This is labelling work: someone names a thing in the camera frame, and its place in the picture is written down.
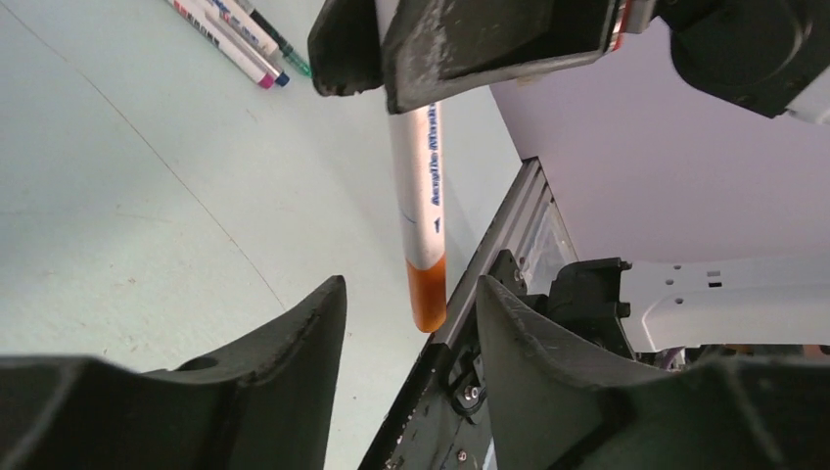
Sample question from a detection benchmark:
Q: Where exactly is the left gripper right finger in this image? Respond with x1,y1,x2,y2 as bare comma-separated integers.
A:
477,276,829,469

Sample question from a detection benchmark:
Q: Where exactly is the orange capped marker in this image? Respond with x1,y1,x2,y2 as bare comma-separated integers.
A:
376,0,448,335

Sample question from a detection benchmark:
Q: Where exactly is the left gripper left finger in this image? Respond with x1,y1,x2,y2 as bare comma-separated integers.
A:
1,275,346,469

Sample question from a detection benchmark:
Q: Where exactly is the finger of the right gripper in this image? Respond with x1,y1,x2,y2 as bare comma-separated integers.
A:
307,0,383,97
381,0,623,115

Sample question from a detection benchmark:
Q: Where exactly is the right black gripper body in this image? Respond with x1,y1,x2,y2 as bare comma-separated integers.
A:
609,0,664,52

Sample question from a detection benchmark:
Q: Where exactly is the right aluminium frame rail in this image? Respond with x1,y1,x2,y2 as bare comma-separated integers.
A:
428,158,577,345

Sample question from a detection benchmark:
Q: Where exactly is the dark green thin pen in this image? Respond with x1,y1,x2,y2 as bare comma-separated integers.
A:
237,1,313,78

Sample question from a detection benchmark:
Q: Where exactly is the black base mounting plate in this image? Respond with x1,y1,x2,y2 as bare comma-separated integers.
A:
359,250,528,469

